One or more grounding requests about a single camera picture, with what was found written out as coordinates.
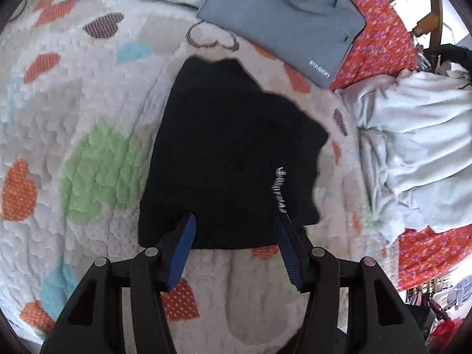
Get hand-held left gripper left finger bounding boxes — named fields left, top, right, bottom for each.
left=40, top=213, right=197, bottom=354

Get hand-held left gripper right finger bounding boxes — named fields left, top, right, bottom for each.
left=273, top=214, right=430, bottom=354

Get black pants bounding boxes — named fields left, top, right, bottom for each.
left=137, top=55, right=330, bottom=250

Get red plastic item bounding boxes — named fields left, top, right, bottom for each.
left=430, top=319, right=456, bottom=343

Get pale blue cloth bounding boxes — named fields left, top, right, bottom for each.
left=442, top=278, right=472, bottom=308

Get heart-patterned quilt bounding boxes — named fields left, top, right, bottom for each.
left=0, top=0, right=406, bottom=354

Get white cloth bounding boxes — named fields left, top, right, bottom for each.
left=337, top=68, right=472, bottom=244

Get red floral cover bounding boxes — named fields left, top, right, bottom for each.
left=324, top=0, right=472, bottom=292

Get grey laptop bag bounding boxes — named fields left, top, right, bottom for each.
left=197, top=0, right=366, bottom=90

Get dark cloth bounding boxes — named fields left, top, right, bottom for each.
left=424, top=44, right=472, bottom=74

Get wooden chair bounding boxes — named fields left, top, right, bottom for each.
left=381, top=0, right=445, bottom=50

